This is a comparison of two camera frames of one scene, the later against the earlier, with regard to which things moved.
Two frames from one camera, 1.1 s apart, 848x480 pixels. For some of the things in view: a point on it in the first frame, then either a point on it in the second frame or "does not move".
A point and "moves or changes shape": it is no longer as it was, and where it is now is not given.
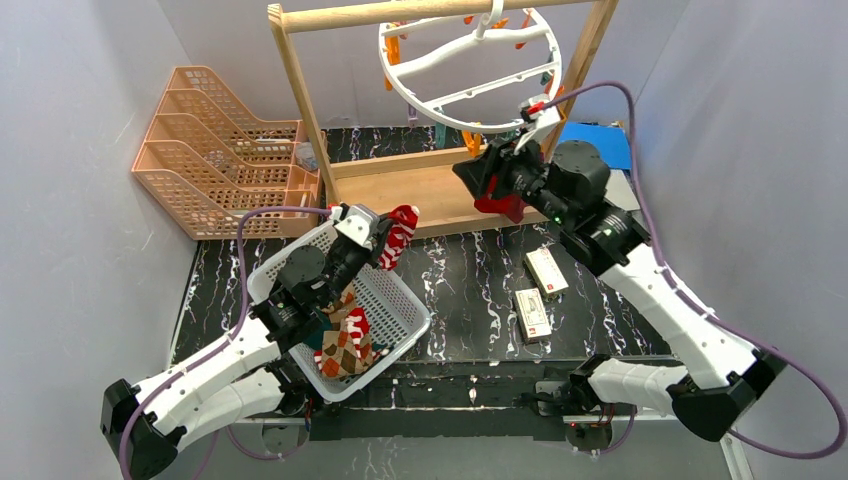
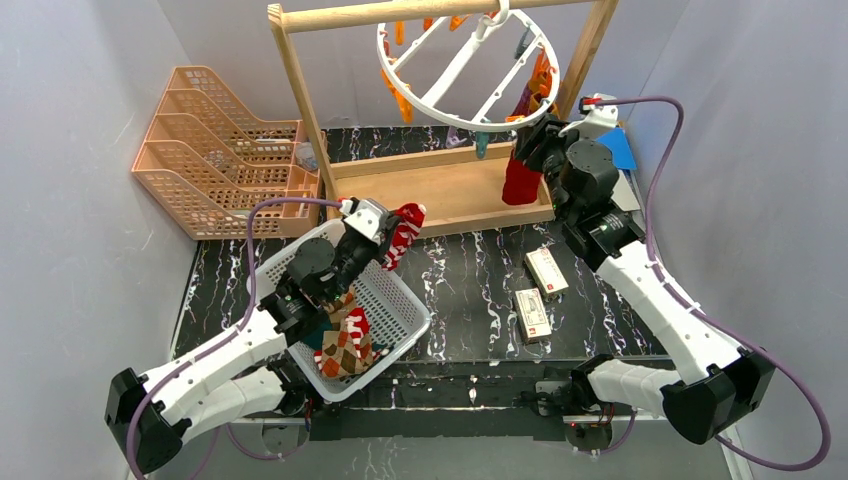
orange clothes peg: x=473 y=144 → x=404 y=104
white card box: x=544 y=271 does not move
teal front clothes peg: x=440 y=135 → x=481 y=144
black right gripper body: x=500 y=175 → x=532 y=145
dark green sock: x=315 y=331 does not move
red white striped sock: x=402 y=227 does not move
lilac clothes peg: x=412 y=118 → x=452 y=138
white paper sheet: x=620 y=192 does not move
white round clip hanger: x=474 y=73 does not move
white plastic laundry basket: x=394 y=311 does not move
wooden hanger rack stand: x=430 y=184 does not move
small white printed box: x=533 y=316 does not move
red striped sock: x=511 y=205 moves or changes shape
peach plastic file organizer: x=209 y=160 does not move
